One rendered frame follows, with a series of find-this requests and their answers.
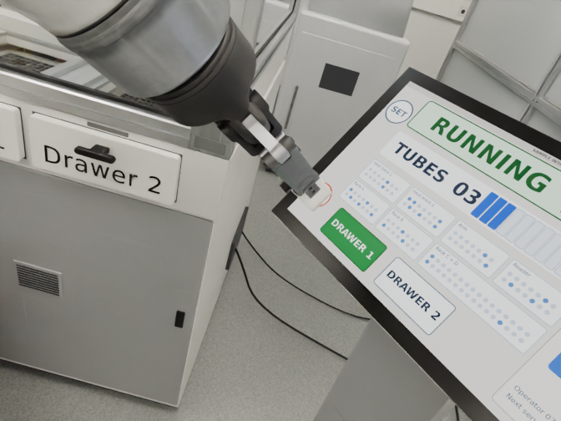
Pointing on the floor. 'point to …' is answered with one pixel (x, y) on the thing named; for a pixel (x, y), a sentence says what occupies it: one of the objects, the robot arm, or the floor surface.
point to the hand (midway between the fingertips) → (306, 185)
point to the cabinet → (110, 280)
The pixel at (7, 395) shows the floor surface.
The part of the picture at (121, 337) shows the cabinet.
